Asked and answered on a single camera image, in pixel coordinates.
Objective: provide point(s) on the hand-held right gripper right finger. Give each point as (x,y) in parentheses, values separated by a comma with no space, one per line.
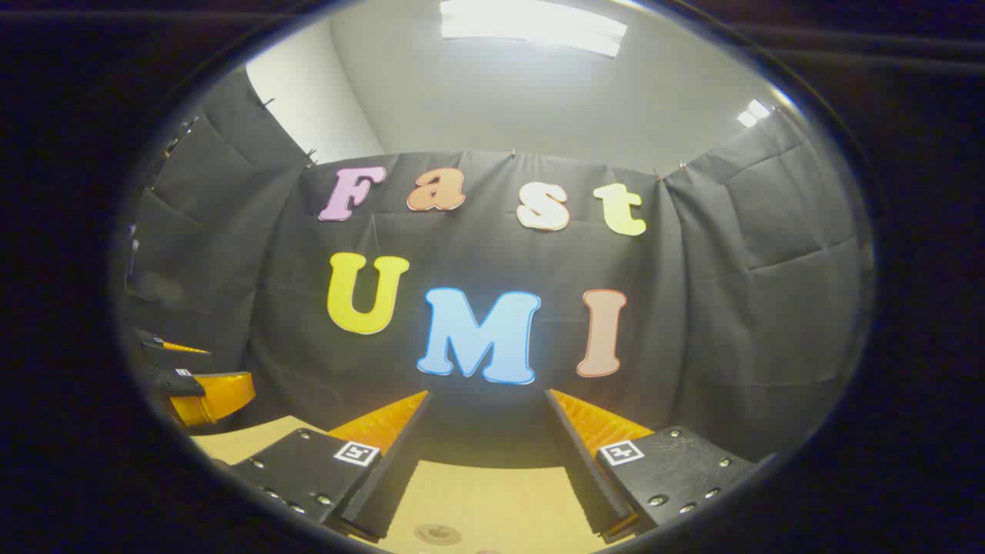
(585,477)

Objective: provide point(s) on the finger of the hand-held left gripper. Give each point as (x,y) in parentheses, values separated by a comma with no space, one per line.
(173,346)
(215,396)

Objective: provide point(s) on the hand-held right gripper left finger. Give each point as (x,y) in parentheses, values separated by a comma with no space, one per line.
(400,477)

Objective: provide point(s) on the round wooden coaster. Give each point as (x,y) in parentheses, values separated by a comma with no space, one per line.
(437,533)

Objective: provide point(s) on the wooden desktop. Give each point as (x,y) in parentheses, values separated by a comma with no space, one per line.
(492,500)

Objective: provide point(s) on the black backdrop cloth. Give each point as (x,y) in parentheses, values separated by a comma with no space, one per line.
(492,261)

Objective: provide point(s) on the small ceiling light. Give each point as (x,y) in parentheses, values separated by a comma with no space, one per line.
(752,113)

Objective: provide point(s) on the long ceiling light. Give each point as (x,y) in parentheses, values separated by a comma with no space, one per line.
(531,25)

